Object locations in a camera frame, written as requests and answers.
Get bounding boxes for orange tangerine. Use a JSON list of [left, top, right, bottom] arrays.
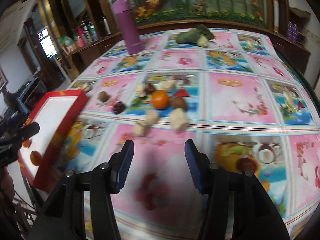
[[151, 90, 170, 110]]

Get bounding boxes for brown round longan fruit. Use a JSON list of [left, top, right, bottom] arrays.
[[97, 91, 110, 103]]

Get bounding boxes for dark red jujube date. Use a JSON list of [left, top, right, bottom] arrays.
[[145, 83, 156, 95]]

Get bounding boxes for dark round fruit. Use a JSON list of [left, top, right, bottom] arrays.
[[112, 101, 126, 114]]

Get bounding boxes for green leafy vegetable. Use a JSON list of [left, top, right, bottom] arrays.
[[176, 24, 215, 48]]

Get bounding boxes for dark wooden sideboard cabinet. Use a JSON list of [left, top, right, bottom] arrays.
[[37, 0, 118, 81]]

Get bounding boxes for colourful fruit pattern tablecloth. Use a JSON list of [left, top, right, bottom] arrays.
[[56, 28, 319, 239]]

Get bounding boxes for orange fruit in tray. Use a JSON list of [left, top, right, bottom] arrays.
[[30, 151, 42, 166]]

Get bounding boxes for brown kiwi-like fruit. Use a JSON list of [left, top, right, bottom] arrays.
[[170, 96, 188, 111]]

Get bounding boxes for red white tray box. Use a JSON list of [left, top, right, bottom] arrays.
[[18, 89, 89, 193]]

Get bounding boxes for beige cake piece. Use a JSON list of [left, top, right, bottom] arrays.
[[158, 80, 176, 92], [168, 108, 189, 132], [133, 120, 150, 137], [135, 83, 146, 98], [145, 109, 159, 126]]

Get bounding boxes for purple thermos bottle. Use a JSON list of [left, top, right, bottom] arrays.
[[112, 0, 144, 55]]

